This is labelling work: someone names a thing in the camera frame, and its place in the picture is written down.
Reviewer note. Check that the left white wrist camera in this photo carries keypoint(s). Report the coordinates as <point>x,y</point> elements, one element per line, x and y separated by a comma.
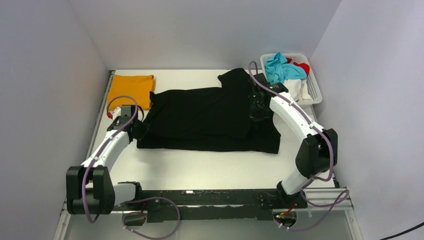
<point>114,113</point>

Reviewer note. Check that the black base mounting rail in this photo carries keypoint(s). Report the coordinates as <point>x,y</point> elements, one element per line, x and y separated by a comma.
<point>213,204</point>

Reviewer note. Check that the turquoise t shirt in basket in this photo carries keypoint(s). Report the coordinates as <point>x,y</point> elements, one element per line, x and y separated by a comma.
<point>278,70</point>

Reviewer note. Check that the white t shirt in basket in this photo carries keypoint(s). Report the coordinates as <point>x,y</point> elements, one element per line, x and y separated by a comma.
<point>298,90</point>

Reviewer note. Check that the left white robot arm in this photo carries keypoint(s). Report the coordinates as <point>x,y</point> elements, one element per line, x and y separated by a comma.
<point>89,186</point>

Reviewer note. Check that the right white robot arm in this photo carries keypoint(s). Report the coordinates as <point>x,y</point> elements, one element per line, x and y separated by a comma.
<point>317,153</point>

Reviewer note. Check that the red t shirt in basket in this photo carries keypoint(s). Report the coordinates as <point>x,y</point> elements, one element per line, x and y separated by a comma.
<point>304,66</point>

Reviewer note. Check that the black t shirt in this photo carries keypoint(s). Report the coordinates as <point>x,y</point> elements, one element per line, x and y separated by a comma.
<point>216,119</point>

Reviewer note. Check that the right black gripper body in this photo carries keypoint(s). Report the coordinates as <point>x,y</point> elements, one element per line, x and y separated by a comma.
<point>257,111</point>

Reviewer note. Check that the aluminium table frame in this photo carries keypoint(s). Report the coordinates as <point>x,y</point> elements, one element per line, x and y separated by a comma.
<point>198,170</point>

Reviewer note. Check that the folded orange t shirt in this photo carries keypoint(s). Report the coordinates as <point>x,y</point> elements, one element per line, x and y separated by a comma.
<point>137,87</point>

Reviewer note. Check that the white plastic laundry basket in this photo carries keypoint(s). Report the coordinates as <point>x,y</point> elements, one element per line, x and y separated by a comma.
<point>312,84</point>

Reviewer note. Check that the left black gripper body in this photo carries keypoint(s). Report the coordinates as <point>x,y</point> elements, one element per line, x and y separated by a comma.
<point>142,129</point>

